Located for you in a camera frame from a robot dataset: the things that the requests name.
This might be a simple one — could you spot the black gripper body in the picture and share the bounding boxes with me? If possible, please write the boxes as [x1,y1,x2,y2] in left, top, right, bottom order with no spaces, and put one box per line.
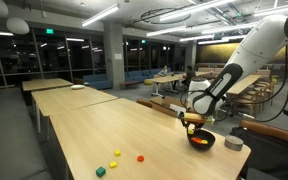
[183,120,205,129]

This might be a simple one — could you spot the black bowl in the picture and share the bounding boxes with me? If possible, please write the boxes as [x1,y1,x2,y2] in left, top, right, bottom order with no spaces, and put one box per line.
[186,129,216,151]

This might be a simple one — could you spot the open brown cardboard box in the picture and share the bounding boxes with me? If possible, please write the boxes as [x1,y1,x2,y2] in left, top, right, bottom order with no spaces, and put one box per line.
[149,95,189,118]

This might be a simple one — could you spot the gray tape roll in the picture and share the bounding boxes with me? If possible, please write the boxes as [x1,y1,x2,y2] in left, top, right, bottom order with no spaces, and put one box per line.
[224,134,245,152]

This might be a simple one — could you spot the brown wooden chair back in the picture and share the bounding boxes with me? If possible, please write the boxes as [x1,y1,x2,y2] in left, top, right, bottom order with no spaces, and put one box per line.
[136,97,154,109]

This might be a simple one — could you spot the seated person dark shirt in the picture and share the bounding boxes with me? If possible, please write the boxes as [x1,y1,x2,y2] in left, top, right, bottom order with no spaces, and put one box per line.
[181,65,197,90]

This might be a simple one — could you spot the light wooden dining table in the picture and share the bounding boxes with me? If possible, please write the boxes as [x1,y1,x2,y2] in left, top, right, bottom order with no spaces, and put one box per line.
[145,75,183,98]

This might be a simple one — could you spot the wooden dining chair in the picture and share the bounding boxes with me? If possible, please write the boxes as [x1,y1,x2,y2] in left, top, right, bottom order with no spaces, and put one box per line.
[233,88,262,118]
[262,77,278,106]

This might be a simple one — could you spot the seated person white shirt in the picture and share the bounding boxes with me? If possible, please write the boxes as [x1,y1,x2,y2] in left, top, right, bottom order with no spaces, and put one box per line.
[158,64,170,77]

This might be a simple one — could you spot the large light wooden table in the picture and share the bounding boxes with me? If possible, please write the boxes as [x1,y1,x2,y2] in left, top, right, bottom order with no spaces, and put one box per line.
[226,74,262,96]

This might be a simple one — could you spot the blue sofa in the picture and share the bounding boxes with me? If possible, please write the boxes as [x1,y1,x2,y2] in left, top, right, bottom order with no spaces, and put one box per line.
[124,68,165,83]
[82,73,113,90]

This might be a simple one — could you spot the low wooden bench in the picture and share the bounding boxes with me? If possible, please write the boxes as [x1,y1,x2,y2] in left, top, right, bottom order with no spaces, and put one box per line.
[118,79,140,89]

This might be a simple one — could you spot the black chair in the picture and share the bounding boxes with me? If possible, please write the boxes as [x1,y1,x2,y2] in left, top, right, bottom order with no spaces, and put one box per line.
[230,126,288,180]

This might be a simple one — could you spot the long ceiling light strip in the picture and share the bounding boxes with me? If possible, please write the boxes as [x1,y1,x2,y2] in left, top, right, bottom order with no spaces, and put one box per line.
[179,33,215,42]
[145,25,187,37]
[81,3,120,27]
[253,1,288,17]
[158,0,235,22]

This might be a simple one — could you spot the green cube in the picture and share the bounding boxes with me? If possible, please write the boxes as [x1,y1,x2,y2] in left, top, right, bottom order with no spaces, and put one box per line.
[95,166,107,178]

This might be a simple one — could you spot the gray concrete column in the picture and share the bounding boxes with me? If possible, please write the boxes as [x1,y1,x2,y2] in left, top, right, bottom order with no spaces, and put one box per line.
[102,21,126,89]

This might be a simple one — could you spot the white plate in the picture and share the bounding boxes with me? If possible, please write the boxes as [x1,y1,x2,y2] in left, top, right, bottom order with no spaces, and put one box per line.
[70,84,86,91]

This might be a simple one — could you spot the gray upholstered bench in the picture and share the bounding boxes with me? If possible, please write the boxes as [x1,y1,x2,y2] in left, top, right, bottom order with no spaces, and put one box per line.
[0,78,53,180]

